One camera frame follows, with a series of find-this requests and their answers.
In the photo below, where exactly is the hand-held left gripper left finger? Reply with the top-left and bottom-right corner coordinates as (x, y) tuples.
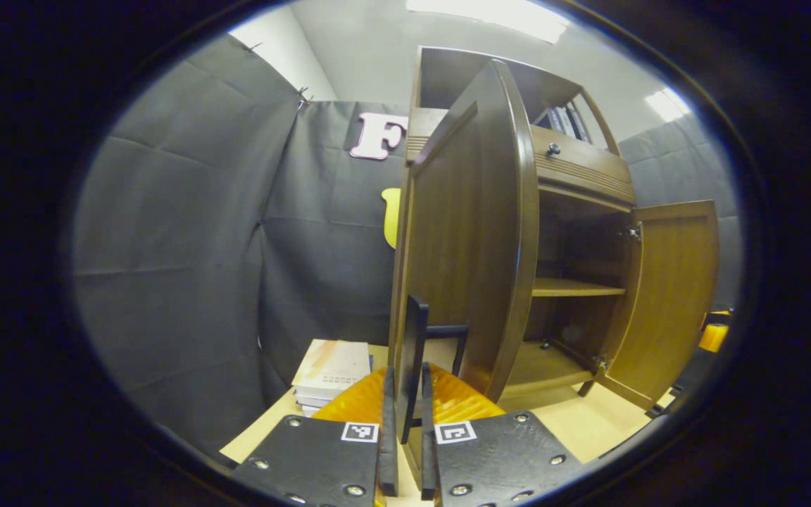
(232, 365), (399, 507)

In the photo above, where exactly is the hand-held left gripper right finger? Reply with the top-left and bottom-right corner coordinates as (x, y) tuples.
(420, 362), (584, 507)

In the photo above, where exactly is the wooden shoe cabinet door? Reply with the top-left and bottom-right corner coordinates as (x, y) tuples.
(388, 60), (540, 490)
(592, 201), (719, 411)

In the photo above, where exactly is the wooden double-door shoe cabinet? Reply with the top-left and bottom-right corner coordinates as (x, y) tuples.
(388, 46), (637, 408)

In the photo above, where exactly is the black table clamp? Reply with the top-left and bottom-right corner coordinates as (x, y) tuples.
(645, 384), (684, 418)

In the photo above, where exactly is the wooden drawer with black knob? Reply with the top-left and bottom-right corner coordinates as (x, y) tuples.
(405, 107), (637, 206)

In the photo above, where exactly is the small ceiling light panel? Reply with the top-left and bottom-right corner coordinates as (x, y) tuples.
(645, 88), (691, 122)

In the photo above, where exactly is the black backdrop cloth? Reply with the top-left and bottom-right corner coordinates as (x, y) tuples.
(71, 32), (741, 458)

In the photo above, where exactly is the large ceiling light panel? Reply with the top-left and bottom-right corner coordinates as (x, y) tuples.
(405, 0), (572, 44)

